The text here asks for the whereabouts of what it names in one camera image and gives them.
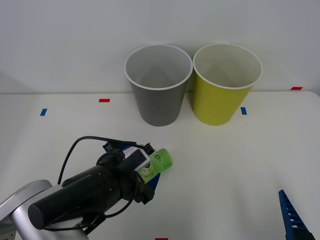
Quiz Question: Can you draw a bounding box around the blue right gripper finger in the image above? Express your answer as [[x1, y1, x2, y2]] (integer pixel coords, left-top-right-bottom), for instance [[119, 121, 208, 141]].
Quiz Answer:
[[278, 189, 316, 240]]

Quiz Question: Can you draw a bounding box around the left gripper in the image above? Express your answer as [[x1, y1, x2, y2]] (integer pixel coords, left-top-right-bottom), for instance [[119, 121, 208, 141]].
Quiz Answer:
[[96, 140, 162, 205]]

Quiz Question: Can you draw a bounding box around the grey waste bin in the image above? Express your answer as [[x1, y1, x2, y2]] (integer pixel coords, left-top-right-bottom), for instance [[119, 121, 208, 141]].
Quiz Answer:
[[124, 44, 194, 127]]

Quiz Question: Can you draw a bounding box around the green label plastic bottle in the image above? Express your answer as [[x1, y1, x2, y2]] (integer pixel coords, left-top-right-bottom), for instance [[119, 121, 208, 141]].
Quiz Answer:
[[136, 147, 175, 183]]

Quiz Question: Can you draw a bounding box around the yellow-green waste bin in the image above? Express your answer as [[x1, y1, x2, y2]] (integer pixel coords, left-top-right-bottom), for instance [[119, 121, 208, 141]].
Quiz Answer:
[[192, 42, 264, 127]]

